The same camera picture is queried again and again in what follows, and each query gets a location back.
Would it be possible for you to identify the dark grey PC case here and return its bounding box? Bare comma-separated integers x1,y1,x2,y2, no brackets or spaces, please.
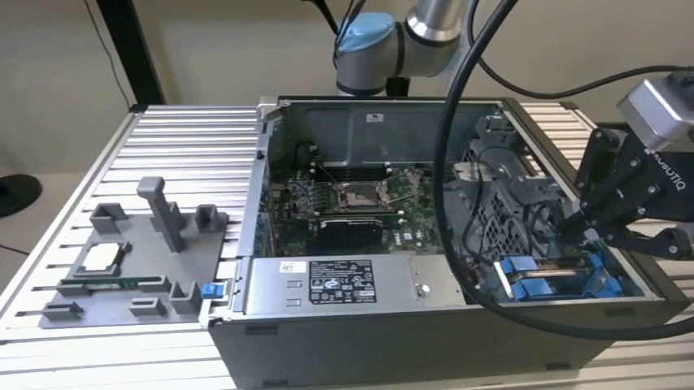
199,95,693,389

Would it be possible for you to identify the CPU socket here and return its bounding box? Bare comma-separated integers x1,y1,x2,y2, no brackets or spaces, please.
335,168,425,211

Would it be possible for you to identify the silver CPU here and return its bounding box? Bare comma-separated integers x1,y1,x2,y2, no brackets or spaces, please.
78,243,124,272

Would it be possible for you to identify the black frame post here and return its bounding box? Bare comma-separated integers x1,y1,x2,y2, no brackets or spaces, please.
95,0,167,106

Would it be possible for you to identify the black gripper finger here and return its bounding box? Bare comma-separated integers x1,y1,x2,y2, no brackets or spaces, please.
557,128,662,239
587,210,686,261

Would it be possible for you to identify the thin black wall cable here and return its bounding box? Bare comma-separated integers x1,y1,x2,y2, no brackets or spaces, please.
84,0,135,106

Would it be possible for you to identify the black round stand foot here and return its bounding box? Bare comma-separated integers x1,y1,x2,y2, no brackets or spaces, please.
0,173,44,219

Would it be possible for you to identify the grey disk bay cage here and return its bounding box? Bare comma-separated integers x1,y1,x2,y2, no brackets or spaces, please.
443,115,625,304

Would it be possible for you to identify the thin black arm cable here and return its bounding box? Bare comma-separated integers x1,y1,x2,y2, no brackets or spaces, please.
303,0,370,46

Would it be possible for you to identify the black graphics card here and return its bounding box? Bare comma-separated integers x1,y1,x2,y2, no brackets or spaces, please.
315,217,385,249

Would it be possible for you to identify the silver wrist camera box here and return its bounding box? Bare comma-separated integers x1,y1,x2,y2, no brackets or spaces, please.
617,71,694,150

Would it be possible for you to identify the hard disk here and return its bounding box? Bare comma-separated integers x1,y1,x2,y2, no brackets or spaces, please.
495,251,625,304

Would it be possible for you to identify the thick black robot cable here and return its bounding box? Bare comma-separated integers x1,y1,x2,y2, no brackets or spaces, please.
433,0,694,340

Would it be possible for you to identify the thin black camera cable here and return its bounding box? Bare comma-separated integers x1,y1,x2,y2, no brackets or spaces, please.
475,52,694,99

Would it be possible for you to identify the green RAM stick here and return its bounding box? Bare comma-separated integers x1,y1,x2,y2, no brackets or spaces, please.
62,275,167,286

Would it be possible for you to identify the grey parts rack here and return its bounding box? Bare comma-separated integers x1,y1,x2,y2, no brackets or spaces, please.
38,176,232,329

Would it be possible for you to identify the black disk wire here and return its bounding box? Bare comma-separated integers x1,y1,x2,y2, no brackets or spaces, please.
526,199,570,261

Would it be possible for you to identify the grey metal bracket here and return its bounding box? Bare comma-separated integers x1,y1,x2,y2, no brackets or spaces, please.
453,161,514,192

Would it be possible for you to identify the long black case wire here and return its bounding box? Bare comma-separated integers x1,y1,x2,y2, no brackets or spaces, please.
459,146,525,263

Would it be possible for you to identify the green motherboard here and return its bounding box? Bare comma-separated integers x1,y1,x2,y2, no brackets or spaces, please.
268,162,454,257

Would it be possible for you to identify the silver power supply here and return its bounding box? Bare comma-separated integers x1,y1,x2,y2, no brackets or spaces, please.
240,253,469,317

